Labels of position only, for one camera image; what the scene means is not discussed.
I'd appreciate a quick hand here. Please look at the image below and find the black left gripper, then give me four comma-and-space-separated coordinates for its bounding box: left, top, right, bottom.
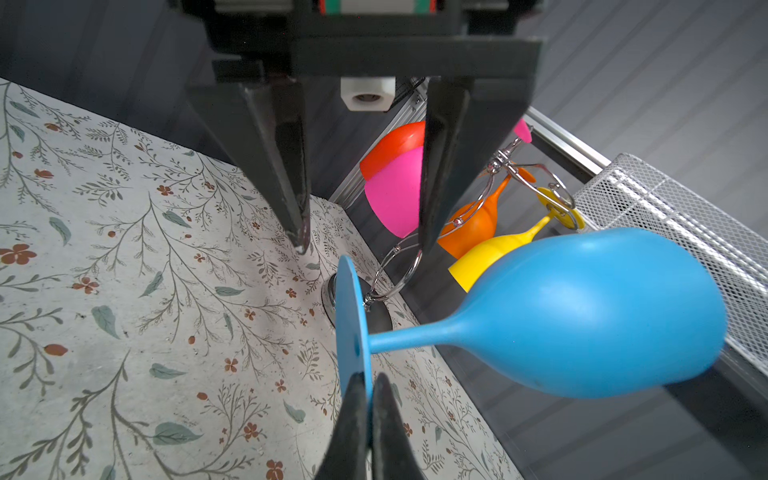
169, 1, 543, 254

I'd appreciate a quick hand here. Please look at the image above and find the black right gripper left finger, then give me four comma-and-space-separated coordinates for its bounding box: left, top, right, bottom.
315, 373, 369, 480

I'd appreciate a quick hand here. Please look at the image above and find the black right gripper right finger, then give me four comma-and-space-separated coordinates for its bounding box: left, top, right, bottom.
371, 373, 424, 480

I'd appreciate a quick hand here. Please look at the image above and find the pink wine glass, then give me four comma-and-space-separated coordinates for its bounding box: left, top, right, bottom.
364, 118, 533, 239

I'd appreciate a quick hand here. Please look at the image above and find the blue wine glass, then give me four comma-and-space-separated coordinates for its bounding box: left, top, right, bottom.
335, 228, 727, 399

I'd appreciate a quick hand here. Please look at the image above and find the red wine glass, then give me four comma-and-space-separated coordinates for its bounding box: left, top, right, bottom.
360, 121, 426, 180

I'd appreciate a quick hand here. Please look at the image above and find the chrome wine glass rack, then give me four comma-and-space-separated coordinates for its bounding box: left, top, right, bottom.
320, 139, 580, 334

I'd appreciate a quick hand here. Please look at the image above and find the orange wine glass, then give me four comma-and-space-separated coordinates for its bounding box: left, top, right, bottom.
438, 174, 514, 259

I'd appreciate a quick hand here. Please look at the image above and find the yellow wine glass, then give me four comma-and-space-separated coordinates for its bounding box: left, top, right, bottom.
448, 187, 585, 292

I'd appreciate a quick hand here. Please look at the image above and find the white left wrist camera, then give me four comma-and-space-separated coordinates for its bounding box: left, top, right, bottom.
340, 77, 396, 112

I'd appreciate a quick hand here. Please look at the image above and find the white wire mesh basket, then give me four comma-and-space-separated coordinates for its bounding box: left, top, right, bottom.
575, 153, 767, 374

